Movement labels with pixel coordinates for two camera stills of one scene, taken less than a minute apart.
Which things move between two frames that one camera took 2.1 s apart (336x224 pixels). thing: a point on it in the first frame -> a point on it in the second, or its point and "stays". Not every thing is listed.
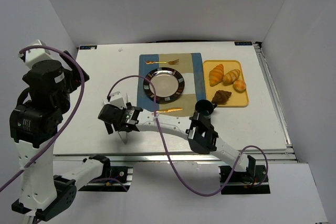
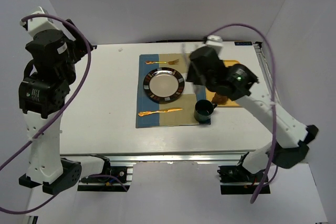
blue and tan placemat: x=190 y=66 stays
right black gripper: x=115 y=126 -> x=196 y=64
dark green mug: x=205 y=107 stays
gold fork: x=172 y=62 stays
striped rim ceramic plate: x=169 y=85 stays
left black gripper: x=77 y=73 -> x=79 y=46
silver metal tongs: x=124 y=137 -> x=200 y=90
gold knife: x=169 y=110 stays
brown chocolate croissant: x=221 y=97 stays
